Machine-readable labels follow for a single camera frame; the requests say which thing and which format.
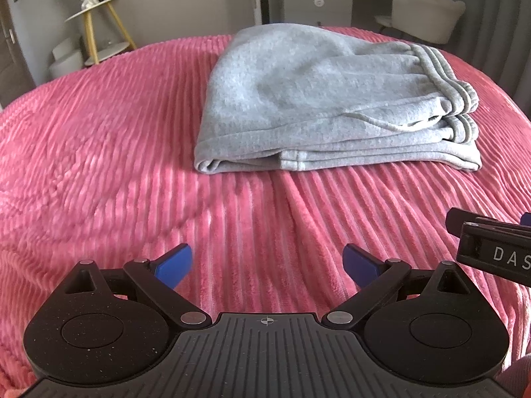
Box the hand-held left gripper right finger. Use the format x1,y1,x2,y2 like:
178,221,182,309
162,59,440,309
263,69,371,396
326,243,478,327

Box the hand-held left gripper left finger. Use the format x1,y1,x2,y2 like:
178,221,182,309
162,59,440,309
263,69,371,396
52,243,212,327

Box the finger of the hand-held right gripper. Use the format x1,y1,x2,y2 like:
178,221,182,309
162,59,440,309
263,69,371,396
445,207,531,235

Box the grey pants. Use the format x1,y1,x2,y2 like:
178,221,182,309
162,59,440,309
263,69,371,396
194,24,483,174

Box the pink ribbed blanket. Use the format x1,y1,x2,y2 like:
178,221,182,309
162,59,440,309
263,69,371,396
0,25,531,398

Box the grey curtain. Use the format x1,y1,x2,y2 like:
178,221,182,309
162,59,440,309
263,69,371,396
454,0,531,110

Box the white upholstered chair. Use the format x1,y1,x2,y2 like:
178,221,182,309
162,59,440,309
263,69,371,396
374,0,468,47

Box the white round stool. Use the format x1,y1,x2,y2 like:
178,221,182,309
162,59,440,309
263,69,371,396
49,37,89,79

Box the yellow-legged side table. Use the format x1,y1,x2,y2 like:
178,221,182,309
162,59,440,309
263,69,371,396
63,0,137,67

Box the brown door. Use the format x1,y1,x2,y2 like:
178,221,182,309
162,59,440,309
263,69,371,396
0,0,37,110

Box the white cabinet with dark top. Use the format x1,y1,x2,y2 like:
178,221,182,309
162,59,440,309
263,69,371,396
279,0,354,28

